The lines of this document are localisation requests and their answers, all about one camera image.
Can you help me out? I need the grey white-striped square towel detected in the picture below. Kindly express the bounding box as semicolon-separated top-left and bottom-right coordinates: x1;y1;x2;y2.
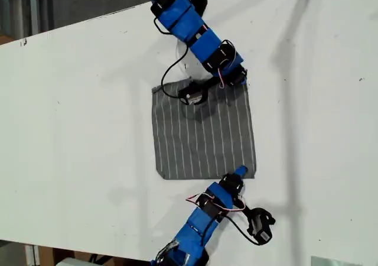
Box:
151;76;258;181

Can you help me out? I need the white plastic container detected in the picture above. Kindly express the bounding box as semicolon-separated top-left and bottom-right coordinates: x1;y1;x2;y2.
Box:
57;257;93;266

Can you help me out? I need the white table leg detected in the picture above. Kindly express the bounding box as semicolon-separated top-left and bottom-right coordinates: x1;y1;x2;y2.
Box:
25;244;41;266

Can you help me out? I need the black camera stalk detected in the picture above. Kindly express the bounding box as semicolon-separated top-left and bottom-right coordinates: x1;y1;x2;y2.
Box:
236;199;255;220
203;76;223;91

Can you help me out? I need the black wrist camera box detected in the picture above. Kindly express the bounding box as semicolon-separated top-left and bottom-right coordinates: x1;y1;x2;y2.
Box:
246;207;277;246
178;81;209;106

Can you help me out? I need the black camera cable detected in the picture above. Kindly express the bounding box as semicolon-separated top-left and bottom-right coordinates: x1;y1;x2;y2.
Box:
226;215;261;246
161;45;190;99

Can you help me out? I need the thin white cable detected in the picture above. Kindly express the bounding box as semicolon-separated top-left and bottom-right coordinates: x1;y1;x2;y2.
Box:
175;40;190;72

